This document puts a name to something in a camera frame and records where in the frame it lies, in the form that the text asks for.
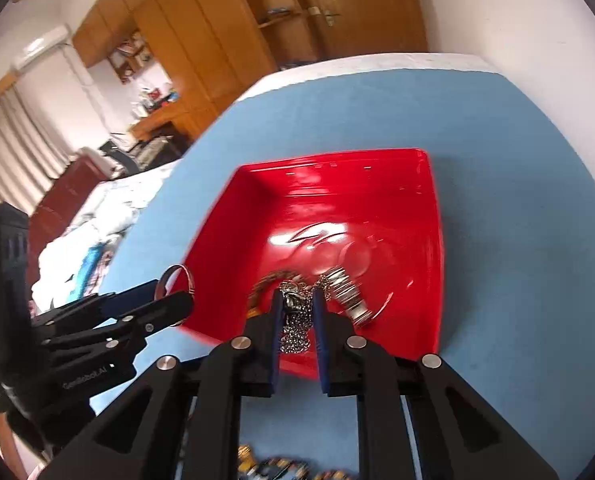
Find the white bedding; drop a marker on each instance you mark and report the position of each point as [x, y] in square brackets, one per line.
[102, 220]

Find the white sheet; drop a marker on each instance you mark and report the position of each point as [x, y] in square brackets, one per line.
[377, 62]

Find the wide silver bangle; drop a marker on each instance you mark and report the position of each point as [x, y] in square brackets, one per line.
[185, 280]

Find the blue mat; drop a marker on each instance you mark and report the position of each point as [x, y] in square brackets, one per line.
[502, 260]

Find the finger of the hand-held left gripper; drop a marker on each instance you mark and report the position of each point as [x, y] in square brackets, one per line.
[167, 306]
[130, 297]

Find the blue folded cloth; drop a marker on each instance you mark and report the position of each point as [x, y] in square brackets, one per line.
[89, 265]

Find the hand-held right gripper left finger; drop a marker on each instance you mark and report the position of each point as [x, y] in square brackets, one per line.
[276, 332]

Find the red wooden cabinet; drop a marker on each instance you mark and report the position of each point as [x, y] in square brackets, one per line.
[62, 200]

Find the wooden door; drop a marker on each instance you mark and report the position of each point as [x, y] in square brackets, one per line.
[372, 5]

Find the dark bead jewelry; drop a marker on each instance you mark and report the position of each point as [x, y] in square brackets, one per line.
[277, 465]

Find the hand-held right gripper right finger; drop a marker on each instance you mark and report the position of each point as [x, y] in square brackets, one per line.
[320, 335]

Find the black office chair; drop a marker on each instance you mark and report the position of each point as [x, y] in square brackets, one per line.
[122, 157]

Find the wooden wardrobe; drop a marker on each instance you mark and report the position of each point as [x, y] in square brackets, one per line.
[192, 35]

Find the beige curtain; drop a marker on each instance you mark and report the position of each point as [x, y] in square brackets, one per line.
[17, 145]

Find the wooden desk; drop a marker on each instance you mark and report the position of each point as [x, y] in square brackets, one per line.
[165, 120]

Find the red plastic box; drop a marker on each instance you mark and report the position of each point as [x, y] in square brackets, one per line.
[337, 200]

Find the white air conditioner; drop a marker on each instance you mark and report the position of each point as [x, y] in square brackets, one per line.
[39, 47]

